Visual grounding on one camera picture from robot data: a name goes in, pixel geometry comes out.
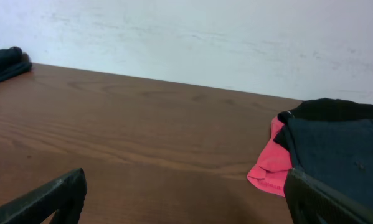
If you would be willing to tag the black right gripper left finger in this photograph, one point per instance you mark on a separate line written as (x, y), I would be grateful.
(63, 198)

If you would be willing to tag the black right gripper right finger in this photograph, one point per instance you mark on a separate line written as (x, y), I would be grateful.
(311, 201)

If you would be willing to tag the navy blue garment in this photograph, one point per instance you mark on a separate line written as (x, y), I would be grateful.
(337, 153)
(13, 62)

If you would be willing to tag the pink red garment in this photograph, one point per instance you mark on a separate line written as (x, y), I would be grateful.
(272, 166)

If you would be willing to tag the black garment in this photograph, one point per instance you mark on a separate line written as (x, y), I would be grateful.
(326, 109)

